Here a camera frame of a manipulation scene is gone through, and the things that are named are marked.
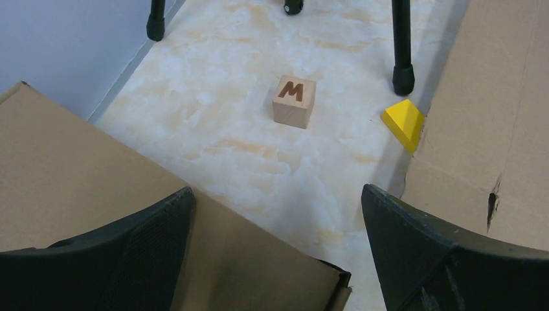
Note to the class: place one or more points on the small wooden letter cube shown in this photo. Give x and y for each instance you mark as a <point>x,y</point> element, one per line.
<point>293,101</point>

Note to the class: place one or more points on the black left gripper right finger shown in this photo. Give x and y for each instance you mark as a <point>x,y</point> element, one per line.
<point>426,263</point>

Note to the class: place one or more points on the black tripod music stand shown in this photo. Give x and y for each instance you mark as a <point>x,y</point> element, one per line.
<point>403,78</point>

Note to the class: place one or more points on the small yellow wedge block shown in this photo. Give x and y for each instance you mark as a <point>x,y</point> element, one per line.
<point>405,121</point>

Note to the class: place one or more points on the flat cardboard sheet pile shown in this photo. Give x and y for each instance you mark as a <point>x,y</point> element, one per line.
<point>482,162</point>

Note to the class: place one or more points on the brown cardboard box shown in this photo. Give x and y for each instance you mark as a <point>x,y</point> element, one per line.
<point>62,177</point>

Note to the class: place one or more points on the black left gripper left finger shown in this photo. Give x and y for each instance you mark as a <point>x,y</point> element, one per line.
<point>130,264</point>

